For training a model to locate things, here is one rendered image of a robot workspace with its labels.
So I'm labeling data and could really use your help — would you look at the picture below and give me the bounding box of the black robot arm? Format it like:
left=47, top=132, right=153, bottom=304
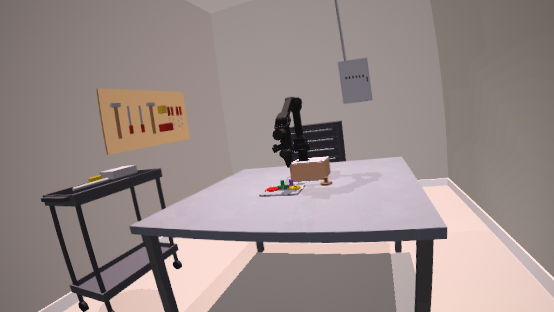
left=272, top=97, right=310, bottom=161

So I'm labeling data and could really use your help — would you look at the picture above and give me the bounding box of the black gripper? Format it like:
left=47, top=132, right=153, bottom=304
left=279, top=137, right=294, bottom=168

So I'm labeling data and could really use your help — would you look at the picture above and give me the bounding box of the orange gear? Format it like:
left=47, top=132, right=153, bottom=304
left=321, top=177, right=332, bottom=186

